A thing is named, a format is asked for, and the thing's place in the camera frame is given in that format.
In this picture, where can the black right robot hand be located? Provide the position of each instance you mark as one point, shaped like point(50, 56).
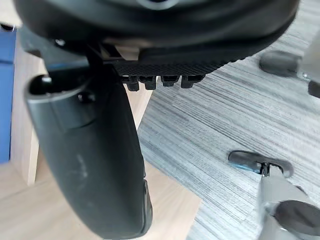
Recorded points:
point(95, 160)

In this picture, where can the blue folder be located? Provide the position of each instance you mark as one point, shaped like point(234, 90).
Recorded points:
point(6, 100)

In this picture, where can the dark right robot foot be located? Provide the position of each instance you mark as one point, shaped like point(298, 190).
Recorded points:
point(246, 160)

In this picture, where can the dark robot foot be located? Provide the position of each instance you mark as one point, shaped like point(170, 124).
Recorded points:
point(246, 160)
point(277, 62)

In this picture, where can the dark left robot foot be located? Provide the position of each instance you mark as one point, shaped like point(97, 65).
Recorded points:
point(277, 62)

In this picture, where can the silver left robot leg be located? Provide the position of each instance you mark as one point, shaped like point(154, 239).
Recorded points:
point(312, 60)

